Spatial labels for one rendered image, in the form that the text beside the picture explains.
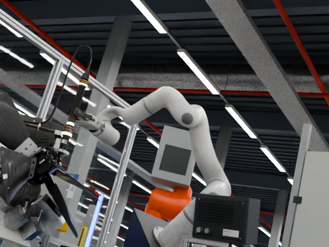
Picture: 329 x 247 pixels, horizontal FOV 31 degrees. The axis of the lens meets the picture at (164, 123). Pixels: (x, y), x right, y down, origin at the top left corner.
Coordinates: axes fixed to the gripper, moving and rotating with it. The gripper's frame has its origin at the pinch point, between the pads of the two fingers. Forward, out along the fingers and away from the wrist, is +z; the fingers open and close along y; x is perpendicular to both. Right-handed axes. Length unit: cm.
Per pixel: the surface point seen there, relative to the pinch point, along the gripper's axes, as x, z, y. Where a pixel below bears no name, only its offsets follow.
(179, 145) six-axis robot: 112, -336, 175
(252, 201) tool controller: -25, -32, -83
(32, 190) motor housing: -41.0, 7.3, 1.8
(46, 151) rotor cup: -24.5, 12.3, -4.5
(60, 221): -50, -7, -6
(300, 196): 21, -179, -42
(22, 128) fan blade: -17.6, 21.4, 4.7
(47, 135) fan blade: -12.7, 1.8, 10.4
